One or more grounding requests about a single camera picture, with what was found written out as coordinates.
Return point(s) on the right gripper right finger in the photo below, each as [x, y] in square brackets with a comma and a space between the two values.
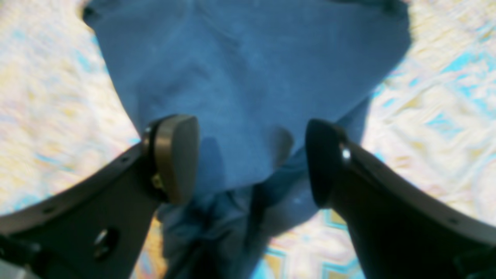
[397, 230]

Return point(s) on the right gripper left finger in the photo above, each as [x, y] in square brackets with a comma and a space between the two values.
[96, 229]

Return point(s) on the dark navy t-shirt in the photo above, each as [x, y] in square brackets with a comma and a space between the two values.
[253, 72]

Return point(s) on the patterned colourful tablecloth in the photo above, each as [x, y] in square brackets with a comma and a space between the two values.
[432, 120]

